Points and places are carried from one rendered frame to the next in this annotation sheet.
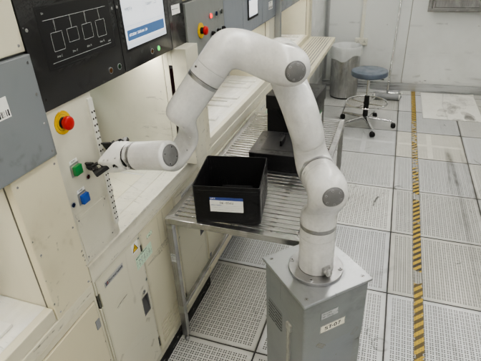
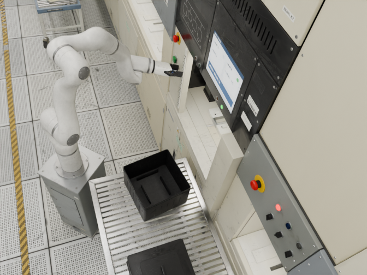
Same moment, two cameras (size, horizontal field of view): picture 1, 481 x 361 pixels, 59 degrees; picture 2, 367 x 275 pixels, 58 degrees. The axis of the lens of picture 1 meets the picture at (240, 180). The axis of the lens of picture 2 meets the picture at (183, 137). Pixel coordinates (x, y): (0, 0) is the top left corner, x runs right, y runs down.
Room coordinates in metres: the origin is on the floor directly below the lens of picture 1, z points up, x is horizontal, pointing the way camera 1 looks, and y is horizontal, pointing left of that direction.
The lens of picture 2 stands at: (2.22, -0.55, 2.51)
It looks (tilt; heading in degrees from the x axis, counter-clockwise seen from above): 54 degrees down; 131
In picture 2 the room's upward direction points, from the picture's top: 11 degrees clockwise
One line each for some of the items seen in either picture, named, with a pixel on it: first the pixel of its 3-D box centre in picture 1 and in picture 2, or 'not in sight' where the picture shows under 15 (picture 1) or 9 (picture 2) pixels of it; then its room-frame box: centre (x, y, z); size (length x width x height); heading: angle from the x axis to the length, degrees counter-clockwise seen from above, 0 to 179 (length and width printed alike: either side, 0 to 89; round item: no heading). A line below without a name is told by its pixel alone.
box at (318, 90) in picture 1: (295, 110); not in sight; (2.38, -0.35, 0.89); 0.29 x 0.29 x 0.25; 66
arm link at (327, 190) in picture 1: (323, 199); (58, 130); (1.12, -0.25, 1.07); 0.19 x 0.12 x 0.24; 6
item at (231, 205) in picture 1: (232, 188); (155, 184); (1.58, 0.04, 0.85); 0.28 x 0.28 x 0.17; 79
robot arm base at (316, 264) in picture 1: (316, 246); (69, 156); (1.15, -0.25, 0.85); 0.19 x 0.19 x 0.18
